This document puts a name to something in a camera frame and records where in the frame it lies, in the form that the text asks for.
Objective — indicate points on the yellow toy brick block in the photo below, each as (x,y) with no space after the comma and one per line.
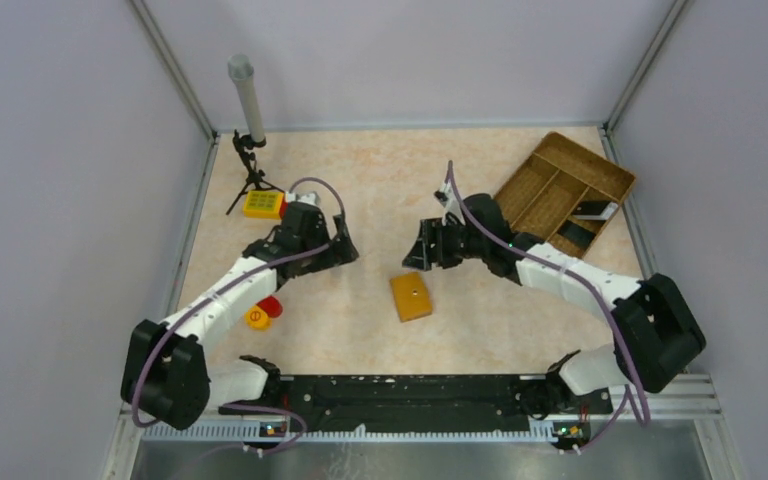
(262,204)

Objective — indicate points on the red blue toy bricks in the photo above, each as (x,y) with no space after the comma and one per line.
(283,208)

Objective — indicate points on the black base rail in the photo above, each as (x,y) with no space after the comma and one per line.
(428,403)

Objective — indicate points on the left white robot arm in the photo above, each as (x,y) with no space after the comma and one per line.
(166,374)

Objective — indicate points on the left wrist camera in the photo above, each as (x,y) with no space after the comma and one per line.
(310,198)

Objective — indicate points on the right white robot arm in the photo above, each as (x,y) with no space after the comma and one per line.
(654,332)

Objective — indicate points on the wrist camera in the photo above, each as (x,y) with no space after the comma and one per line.
(451,206)
(310,198)

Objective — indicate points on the grey cylinder on tripod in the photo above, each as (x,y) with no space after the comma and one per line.
(241,72)

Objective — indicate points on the red yellow button toy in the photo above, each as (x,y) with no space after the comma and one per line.
(260,316)

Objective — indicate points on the yellow leather card holder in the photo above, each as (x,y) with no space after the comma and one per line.
(411,297)

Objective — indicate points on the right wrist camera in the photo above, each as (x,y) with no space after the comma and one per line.
(451,206)

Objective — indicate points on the loose black card in tray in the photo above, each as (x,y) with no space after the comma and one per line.
(576,234)

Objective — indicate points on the woven brown divided tray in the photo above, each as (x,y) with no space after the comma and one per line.
(557,175)

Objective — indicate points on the grey slotted cable duct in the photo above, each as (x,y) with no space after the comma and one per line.
(245,431)

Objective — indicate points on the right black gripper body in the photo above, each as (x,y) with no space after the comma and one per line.
(459,243)

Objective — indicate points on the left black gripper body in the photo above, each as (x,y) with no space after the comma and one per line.
(319,260)

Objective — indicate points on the grey silver cards in tray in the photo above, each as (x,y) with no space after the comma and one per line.
(595,210)

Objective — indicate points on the small black tripod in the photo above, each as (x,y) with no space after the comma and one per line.
(245,146)

